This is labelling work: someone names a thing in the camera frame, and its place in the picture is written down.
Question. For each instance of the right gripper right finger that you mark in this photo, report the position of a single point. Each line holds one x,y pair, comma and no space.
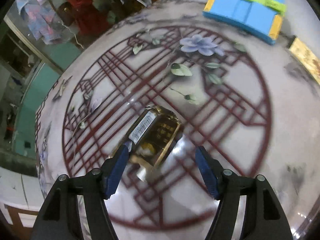
264,217

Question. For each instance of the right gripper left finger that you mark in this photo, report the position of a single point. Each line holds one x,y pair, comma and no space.
71,202

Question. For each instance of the gold cigarette box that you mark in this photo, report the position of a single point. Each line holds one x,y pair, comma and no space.
150,138

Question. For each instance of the teal kitchen cabinets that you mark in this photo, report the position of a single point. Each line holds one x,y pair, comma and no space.
24,137

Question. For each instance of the dark wooden chair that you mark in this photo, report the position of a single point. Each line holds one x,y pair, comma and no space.
19,230

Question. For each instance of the white refrigerator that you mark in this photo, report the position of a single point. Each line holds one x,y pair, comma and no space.
21,191

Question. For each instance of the floral patterned tablecloth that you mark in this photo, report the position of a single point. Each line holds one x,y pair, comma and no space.
173,80

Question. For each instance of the yellow patterned box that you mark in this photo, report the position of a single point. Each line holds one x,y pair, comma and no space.
304,55

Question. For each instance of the red hanging garment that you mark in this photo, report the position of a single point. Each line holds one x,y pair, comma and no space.
89,19

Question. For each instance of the plaid hanging towel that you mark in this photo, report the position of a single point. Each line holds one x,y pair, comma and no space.
42,22

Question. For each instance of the blue foam block stack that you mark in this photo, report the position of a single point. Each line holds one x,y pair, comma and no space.
261,18

